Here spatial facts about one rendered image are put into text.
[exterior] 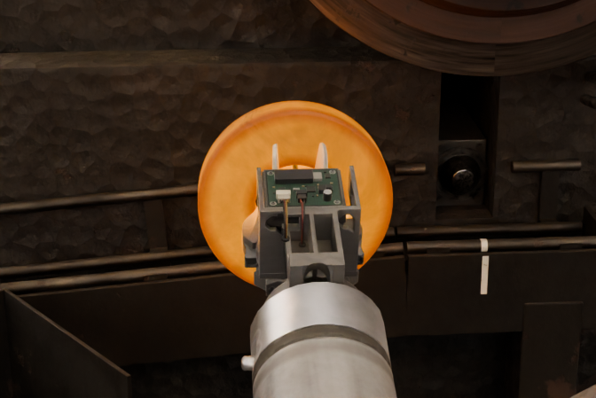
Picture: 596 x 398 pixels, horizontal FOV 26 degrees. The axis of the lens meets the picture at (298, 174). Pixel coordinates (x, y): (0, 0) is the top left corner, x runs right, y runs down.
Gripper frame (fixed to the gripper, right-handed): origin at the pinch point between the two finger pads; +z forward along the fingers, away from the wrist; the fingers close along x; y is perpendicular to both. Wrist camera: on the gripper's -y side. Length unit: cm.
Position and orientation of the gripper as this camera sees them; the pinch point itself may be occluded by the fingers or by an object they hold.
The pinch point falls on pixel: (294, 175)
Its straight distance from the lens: 104.1
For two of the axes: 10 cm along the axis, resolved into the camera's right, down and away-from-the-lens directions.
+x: -10.0, 0.2, -0.7
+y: 0.2, -8.1, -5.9
